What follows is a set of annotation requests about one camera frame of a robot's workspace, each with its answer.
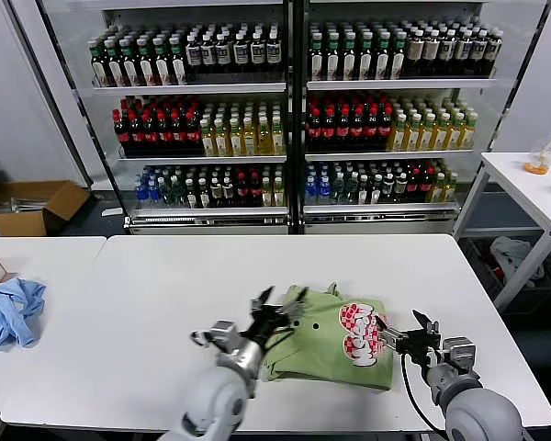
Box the crumpled light blue shirt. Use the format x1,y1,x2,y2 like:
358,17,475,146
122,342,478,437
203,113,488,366
0,277,47,353

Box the green cap dark tea bottle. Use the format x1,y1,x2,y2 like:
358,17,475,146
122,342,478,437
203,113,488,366
308,32,325,83
103,40,122,88
152,38,172,87
88,40,107,89
135,39,155,88
374,31,391,82
389,31,408,81
340,32,358,82
168,37,188,87
118,39,139,88
323,32,341,83
356,32,375,82

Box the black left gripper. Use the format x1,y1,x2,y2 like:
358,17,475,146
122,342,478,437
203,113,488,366
245,286,309,344

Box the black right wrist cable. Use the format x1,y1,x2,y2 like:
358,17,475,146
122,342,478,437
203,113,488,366
399,353,446,435

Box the open brown cardboard box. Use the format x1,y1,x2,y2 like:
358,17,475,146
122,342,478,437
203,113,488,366
0,180,92,238

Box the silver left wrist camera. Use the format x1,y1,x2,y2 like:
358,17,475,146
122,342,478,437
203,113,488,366
208,320,240,353

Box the pale grey crumpled cloth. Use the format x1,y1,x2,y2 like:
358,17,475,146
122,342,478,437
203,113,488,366
489,236,545,288

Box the glass beaker orange liquid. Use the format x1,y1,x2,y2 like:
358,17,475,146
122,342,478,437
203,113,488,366
522,140,551,175

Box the white side table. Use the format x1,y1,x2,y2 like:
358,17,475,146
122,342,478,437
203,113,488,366
452,151,551,313

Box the light green polo shirt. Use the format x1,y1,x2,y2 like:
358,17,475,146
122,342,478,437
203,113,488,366
259,280,394,391

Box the metal parts in carton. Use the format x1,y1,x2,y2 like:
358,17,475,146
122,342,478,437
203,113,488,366
0,197,45,215

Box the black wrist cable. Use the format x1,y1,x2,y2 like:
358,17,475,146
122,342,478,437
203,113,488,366
261,328,299,355
399,353,446,435

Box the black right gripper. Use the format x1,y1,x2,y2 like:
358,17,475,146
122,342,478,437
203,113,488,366
373,309,442,364

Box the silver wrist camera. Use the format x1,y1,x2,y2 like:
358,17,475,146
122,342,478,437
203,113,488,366
442,337,478,380
208,320,240,353

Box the glass door beverage cabinet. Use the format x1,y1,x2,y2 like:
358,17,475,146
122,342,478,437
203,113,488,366
6,0,299,236
291,0,551,236

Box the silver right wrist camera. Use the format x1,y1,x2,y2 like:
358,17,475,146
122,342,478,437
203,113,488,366
442,337,478,380

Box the yellow juice bottle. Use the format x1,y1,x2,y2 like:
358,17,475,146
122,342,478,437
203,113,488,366
433,112,450,153
446,112,465,152
405,113,422,153
459,111,478,152
388,113,409,153
272,116,287,156
242,118,261,157
199,119,217,158
257,117,276,157
229,118,246,158
419,113,436,153
214,119,231,158

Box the white cap beige label bottle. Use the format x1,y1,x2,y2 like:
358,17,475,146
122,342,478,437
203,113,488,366
405,30,425,77
422,29,441,77

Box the white cap navy label bottle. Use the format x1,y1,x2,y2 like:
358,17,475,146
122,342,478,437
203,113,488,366
215,34,233,74
454,29,472,76
185,35,202,74
468,28,488,76
482,28,503,75
200,35,218,74
264,33,283,74
231,34,250,74
249,33,266,74
438,29,456,76

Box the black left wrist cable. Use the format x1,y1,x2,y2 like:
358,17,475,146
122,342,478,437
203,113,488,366
261,328,299,355

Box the small red cap cola bottle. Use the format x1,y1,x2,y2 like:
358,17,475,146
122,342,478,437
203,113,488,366
247,173,263,209
234,173,249,209
418,168,433,205
406,168,420,205

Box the dark storage crate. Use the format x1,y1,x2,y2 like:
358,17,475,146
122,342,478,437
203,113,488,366
458,238,506,300

